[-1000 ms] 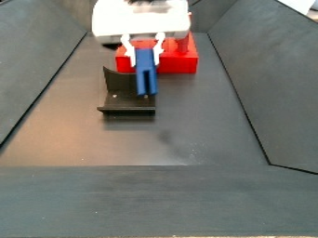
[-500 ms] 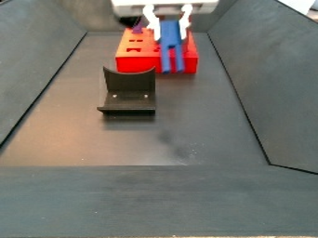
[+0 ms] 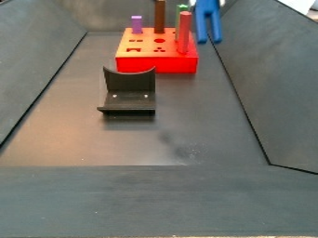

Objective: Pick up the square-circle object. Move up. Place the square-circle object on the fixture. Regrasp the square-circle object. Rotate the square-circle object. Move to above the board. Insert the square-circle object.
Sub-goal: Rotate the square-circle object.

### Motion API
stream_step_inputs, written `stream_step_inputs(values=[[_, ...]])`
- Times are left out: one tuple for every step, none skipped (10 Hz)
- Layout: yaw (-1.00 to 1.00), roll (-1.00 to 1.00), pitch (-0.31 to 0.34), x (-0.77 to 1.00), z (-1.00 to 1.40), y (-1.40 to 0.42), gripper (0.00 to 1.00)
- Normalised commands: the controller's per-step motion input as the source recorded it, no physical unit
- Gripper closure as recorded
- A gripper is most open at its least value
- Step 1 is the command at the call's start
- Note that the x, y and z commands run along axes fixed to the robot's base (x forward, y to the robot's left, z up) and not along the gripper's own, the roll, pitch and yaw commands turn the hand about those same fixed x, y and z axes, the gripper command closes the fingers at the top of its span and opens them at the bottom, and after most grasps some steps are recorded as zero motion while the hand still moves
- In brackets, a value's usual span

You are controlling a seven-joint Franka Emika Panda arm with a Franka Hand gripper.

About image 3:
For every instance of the blue square-circle object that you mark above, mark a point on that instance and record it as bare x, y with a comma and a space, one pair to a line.
208, 17

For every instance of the black curved cradle fixture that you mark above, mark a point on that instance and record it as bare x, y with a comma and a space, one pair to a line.
130, 91

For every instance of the red peg board fixture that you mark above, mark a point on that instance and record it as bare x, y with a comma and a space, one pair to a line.
150, 50

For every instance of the purple square peg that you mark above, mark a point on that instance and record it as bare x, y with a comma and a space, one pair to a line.
137, 23

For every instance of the pink hexagonal peg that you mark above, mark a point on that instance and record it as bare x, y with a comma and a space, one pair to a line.
183, 41

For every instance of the green star peg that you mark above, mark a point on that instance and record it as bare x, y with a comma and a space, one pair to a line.
179, 12

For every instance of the brown round peg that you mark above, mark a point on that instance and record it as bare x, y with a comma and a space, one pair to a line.
159, 16

